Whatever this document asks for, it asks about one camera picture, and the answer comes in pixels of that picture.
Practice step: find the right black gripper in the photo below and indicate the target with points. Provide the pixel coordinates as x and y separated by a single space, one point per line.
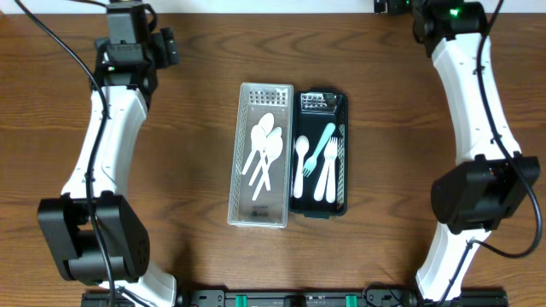
400 6

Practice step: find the translucent white spoon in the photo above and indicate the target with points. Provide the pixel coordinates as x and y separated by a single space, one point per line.
267 122

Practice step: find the white utensil handle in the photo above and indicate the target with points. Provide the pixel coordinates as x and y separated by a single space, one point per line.
276 132

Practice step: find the black plastic basket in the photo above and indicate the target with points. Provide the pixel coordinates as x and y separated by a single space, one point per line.
318 112

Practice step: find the pale green plastic fork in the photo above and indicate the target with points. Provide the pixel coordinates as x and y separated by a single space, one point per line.
311 163

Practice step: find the white spoon crossing handle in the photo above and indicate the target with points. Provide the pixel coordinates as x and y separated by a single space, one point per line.
258 138

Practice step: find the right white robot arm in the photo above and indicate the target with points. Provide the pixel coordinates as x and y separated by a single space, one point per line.
492 176

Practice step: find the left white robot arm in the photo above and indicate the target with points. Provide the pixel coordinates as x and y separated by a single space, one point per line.
92 233

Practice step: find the clear plastic basket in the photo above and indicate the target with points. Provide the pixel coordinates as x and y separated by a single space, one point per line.
261 171

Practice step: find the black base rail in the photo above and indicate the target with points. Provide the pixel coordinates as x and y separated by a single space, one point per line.
376 294

